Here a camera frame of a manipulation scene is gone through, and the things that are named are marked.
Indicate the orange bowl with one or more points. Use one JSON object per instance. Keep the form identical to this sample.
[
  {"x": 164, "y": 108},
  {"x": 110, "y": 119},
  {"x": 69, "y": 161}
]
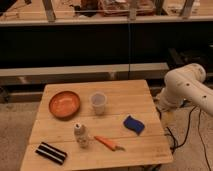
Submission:
[{"x": 64, "y": 104}]

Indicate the small clear bottle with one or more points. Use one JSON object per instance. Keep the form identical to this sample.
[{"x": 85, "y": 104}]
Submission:
[{"x": 81, "y": 135}]

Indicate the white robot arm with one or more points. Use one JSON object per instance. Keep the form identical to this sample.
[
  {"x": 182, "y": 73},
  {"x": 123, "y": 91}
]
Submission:
[{"x": 184, "y": 83}]

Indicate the wooden table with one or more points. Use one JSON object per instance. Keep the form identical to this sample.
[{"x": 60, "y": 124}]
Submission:
[{"x": 124, "y": 98}]

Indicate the blue sponge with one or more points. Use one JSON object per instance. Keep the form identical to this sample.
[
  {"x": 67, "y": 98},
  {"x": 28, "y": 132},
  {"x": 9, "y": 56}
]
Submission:
[{"x": 134, "y": 125}]

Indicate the black box on shelf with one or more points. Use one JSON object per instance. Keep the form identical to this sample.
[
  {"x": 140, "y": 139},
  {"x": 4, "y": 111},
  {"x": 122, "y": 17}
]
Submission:
[{"x": 178, "y": 58}]

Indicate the clear plastic cup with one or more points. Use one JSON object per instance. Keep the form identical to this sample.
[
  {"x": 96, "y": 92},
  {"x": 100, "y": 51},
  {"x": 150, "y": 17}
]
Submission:
[{"x": 98, "y": 102}]

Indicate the black white striped block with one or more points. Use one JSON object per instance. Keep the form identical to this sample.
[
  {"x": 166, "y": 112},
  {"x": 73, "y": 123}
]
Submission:
[{"x": 51, "y": 153}]

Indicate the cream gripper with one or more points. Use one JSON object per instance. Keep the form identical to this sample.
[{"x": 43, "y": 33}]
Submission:
[{"x": 167, "y": 118}]

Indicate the grey metal shelf rail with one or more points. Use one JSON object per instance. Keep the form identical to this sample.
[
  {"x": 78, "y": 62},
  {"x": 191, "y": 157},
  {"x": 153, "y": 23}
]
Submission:
[{"x": 24, "y": 76}]

